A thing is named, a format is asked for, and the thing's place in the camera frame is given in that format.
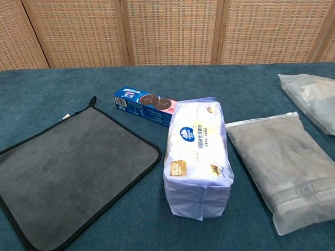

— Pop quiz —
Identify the grey microfibre cloth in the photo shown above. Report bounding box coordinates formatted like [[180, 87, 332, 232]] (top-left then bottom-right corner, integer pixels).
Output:
[[0, 96, 162, 251]]

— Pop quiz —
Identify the teal carpeted table surface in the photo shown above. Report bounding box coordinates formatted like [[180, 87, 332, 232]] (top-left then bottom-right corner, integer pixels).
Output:
[[0, 62, 335, 251]]

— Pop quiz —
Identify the blue cookie box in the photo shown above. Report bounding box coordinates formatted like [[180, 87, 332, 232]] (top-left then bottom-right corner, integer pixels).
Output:
[[113, 87, 178, 128]]

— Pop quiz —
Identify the white tissue pack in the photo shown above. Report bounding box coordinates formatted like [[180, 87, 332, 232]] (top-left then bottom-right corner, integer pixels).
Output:
[[163, 97, 235, 222]]

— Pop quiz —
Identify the woven bamboo folding screen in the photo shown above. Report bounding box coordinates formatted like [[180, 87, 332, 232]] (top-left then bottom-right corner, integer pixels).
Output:
[[0, 0, 335, 71]]

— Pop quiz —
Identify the frosted bag with grey garment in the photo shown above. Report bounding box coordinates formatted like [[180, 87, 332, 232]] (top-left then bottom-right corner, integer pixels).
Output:
[[225, 111, 335, 236]]

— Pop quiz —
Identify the frosted bag with pale contents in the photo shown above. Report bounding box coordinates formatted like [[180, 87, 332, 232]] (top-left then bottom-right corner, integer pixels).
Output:
[[277, 74, 335, 136]]

